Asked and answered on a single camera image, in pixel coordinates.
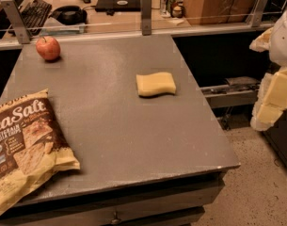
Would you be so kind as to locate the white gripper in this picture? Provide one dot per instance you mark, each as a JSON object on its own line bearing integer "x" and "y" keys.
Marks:
{"x": 283, "y": 40}

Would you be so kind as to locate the yellow sponge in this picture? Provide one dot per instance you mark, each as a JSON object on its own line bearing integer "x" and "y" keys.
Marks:
{"x": 155, "y": 84}

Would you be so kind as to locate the grey metal shelf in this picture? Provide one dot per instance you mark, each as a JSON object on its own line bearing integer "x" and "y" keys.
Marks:
{"x": 234, "y": 92}

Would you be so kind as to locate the wooden box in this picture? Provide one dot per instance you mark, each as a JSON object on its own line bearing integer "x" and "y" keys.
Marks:
{"x": 201, "y": 12}

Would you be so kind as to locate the small round jar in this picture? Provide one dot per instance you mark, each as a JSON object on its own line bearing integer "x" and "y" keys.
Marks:
{"x": 177, "y": 12}

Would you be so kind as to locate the metal can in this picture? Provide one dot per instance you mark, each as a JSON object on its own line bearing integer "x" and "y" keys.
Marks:
{"x": 165, "y": 7}

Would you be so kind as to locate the black laptop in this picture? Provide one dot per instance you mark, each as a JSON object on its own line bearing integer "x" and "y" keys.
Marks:
{"x": 117, "y": 5}

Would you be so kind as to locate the grey drawer cabinet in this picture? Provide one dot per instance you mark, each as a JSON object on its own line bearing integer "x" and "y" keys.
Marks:
{"x": 172, "y": 203}

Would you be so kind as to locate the black headphones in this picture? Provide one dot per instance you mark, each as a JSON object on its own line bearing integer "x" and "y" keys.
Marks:
{"x": 69, "y": 15}

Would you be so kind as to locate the red apple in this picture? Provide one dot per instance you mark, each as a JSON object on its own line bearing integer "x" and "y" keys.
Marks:
{"x": 48, "y": 48}

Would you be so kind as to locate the black keyboard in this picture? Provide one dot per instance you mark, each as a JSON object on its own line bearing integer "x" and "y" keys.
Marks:
{"x": 34, "y": 15}

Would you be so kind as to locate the sea salt chips bag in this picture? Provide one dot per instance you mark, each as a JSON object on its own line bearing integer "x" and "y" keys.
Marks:
{"x": 32, "y": 147}

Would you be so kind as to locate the right metal bracket post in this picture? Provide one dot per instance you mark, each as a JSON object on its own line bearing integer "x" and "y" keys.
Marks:
{"x": 255, "y": 16}

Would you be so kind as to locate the metal bracket post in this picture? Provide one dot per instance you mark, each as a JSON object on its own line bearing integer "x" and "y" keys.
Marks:
{"x": 16, "y": 20}
{"x": 145, "y": 17}
{"x": 255, "y": 16}

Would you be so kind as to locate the middle metal bracket post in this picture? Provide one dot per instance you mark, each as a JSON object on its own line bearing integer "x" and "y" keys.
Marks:
{"x": 145, "y": 17}

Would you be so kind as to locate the left metal bracket post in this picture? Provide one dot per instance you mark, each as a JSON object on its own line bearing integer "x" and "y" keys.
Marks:
{"x": 16, "y": 20}

